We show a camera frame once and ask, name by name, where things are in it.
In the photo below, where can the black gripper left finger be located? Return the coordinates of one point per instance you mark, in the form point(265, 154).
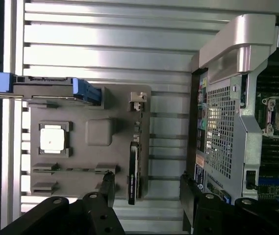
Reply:
point(105, 191)

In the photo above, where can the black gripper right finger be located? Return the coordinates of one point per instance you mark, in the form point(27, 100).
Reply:
point(190, 203)

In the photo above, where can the green RAM stick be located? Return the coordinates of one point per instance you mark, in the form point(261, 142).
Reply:
point(78, 169)

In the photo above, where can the gray parts rack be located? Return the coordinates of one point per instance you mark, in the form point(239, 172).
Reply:
point(80, 156)

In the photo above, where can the open black PC case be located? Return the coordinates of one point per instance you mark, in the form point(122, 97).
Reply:
point(222, 137)

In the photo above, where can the silver CPU chip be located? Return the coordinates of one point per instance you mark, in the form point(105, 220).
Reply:
point(53, 138)

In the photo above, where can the hard disk in blue carrier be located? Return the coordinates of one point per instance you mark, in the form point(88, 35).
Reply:
point(43, 86)

